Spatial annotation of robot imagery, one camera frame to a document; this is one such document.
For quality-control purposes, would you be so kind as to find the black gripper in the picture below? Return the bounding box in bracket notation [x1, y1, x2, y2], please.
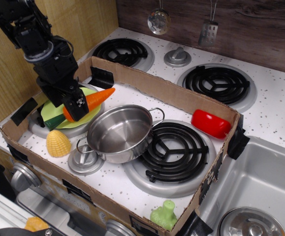
[34, 40, 88, 122]

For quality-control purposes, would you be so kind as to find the orange toy carrot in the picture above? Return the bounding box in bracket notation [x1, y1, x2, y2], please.
[44, 88, 115, 130]

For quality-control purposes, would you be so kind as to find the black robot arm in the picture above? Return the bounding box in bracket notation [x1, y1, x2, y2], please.
[0, 0, 89, 121]

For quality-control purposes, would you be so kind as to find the light green plastic plate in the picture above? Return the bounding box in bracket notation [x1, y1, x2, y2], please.
[41, 87, 104, 129]

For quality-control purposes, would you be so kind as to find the yellow toy corn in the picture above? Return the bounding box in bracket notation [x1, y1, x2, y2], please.
[46, 130, 72, 157]

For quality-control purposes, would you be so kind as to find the stainless steel pot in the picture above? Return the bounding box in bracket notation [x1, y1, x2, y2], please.
[85, 105, 165, 164]

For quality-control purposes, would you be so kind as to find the silver front stove knob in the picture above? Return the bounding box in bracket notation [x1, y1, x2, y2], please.
[68, 145, 104, 176]

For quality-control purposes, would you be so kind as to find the silver stove knob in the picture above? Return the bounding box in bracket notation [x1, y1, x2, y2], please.
[163, 47, 191, 67]
[68, 145, 104, 176]

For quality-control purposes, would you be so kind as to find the back left black burner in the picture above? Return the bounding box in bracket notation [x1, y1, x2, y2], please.
[87, 38, 155, 72]

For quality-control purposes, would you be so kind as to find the black burner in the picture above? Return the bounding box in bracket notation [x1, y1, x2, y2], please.
[87, 38, 155, 72]
[177, 63, 257, 113]
[124, 120, 217, 198]

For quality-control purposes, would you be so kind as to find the brown cardboard fence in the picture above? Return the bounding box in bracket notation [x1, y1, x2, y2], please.
[0, 57, 243, 236]

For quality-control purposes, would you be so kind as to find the silver oven knob left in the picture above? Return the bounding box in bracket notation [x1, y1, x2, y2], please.
[11, 163, 42, 192]

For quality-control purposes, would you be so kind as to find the silver oven knob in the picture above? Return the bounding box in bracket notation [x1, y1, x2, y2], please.
[11, 163, 42, 192]
[105, 219, 135, 236]

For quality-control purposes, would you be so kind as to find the silver back stove knob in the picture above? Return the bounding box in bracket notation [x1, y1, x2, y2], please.
[163, 47, 191, 67]

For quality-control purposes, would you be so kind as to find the hanging silver strainer ladle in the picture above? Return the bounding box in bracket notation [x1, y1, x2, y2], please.
[147, 0, 171, 35]

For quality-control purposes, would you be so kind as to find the front right black burner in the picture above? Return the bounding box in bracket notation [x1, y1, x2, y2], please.
[124, 120, 217, 198]

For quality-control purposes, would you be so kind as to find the orange toy bottom left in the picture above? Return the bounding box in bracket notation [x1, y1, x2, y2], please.
[24, 216, 49, 232]

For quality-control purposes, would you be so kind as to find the silver oven knob right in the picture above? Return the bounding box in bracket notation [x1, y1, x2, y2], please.
[105, 219, 135, 236]

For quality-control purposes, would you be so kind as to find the red toy pepper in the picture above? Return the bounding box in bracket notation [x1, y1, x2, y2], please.
[191, 110, 231, 139]

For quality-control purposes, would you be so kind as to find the green toy broccoli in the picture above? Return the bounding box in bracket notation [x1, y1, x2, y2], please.
[150, 200, 177, 231]

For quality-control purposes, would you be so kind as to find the hanging silver spatula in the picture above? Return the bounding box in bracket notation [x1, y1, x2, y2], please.
[198, 0, 219, 47]

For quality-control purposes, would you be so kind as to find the back right black burner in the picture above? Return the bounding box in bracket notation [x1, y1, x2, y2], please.
[177, 63, 257, 113]

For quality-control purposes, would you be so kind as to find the silver sink basin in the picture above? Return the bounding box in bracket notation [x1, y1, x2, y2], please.
[199, 137, 285, 236]

